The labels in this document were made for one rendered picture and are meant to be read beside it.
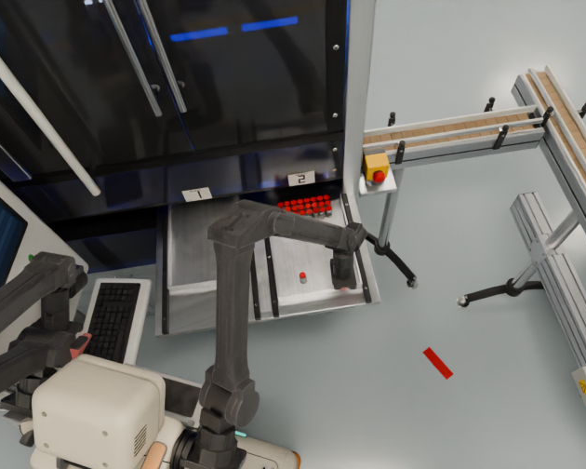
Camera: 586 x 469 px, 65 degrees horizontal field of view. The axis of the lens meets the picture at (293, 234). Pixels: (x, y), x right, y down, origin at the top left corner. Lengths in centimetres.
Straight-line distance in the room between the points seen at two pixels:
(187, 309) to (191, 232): 28
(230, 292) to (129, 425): 29
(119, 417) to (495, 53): 328
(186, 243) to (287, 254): 35
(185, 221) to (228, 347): 81
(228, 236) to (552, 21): 349
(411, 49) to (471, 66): 42
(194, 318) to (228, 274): 65
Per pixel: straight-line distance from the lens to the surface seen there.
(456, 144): 174
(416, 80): 335
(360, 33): 115
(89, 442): 98
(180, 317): 149
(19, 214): 146
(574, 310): 199
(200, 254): 156
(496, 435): 235
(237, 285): 85
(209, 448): 102
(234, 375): 95
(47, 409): 99
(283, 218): 87
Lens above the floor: 222
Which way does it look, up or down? 60 degrees down
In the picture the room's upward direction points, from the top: 8 degrees counter-clockwise
